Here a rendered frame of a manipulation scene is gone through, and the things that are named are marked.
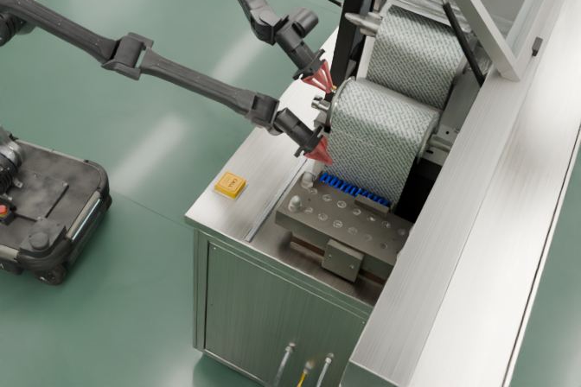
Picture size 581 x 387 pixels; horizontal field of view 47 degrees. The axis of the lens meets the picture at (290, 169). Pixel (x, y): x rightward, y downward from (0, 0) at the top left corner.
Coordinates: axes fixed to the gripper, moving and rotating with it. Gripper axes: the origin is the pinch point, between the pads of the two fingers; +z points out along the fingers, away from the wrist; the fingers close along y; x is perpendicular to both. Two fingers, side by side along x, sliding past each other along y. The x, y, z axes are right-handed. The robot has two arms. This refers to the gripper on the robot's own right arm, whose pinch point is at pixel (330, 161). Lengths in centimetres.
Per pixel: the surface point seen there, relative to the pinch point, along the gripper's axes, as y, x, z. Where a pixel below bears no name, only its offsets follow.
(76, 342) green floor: 43, -128, -10
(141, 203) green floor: -26, -138, -26
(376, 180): 0.4, 7.5, 12.1
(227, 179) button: 9.4, -26.6, -16.3
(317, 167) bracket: -7.7, -14.5, 1.7
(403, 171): 0.4, 17.2, 13.5
